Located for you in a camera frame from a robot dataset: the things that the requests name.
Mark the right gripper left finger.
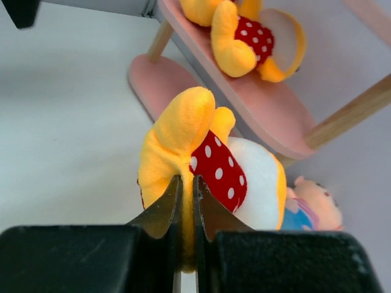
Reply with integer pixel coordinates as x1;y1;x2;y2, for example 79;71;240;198
128;175;183;292

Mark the small baby doll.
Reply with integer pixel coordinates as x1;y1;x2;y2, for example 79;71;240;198
280;176;343;231

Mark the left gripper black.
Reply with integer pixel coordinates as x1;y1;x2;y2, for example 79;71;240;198
1;0;41;29

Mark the yellow plush dotted dress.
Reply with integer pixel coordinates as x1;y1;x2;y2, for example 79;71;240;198
137;86;287;273
180;1;307;82

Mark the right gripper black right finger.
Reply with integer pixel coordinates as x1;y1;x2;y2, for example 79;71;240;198
193;175;253;292

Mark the pink three-tier shelf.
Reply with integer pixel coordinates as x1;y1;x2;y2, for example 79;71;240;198
128;1;390;166

